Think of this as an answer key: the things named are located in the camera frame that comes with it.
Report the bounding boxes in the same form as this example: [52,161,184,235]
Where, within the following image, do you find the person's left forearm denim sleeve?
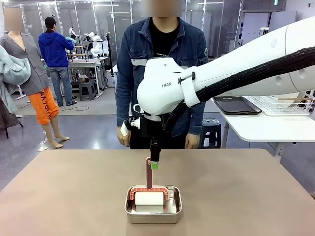
[187,98,207,136]

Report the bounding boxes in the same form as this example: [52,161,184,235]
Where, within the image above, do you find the white humanoid robot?
[83,31,105,59]

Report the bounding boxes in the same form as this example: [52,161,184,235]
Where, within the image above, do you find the square grey stool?
[79,81,97,101]

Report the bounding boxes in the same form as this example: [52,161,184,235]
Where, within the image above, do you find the dark brown serving tray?
[213,96,262,116]

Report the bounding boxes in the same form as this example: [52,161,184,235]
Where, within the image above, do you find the person's left hand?
[185,134,199,149]

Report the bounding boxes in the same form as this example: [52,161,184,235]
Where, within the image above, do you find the black braided cable sleeve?
[161,46,315,139]

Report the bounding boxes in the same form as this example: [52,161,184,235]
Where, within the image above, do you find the white wire dish rack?
[247,95,315,117]

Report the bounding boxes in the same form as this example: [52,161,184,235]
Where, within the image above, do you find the black tripod stand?
[105,31,114,77]

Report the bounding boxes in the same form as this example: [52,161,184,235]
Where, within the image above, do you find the mannequin grey jacket orange shorts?
[0,7,71,149]

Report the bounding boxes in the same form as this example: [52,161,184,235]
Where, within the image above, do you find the white workbench with wooden frame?
[66,45,109,96]

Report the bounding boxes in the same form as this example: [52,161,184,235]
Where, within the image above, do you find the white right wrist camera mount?
[120,104,142,137]

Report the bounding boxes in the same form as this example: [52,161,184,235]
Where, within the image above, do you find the grey plastic stool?
[198,117,222,148]

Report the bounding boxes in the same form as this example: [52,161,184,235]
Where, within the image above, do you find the person's right forearm denim sleeve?
[116,78,135,129]

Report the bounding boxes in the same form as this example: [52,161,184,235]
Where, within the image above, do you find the light blue fleece garment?
[0,45,32,114]

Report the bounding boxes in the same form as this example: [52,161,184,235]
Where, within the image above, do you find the white table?
[211,96,315,163]

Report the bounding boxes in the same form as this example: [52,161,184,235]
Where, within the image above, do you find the rectangular steel tin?
[124,185,183,224]

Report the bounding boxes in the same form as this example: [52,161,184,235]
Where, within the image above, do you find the person's right hand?
[117,127,131,148]

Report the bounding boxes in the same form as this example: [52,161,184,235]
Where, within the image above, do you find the person in denim jacket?
[116,16,208,150]

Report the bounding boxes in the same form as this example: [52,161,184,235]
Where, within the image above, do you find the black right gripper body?
[141,115,168,146]

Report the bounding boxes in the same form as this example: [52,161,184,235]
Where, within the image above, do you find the person in blue hoodie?
[38,16,77,107]

